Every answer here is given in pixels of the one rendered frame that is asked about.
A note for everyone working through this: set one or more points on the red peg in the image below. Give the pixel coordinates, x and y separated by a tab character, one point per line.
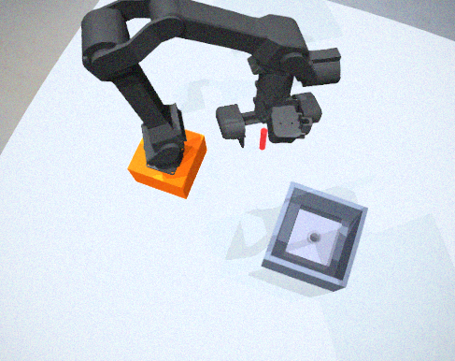
263	138

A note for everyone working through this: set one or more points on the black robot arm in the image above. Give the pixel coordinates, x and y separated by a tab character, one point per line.
276	45

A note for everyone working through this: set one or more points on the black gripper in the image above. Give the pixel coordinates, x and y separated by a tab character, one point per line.
232	122

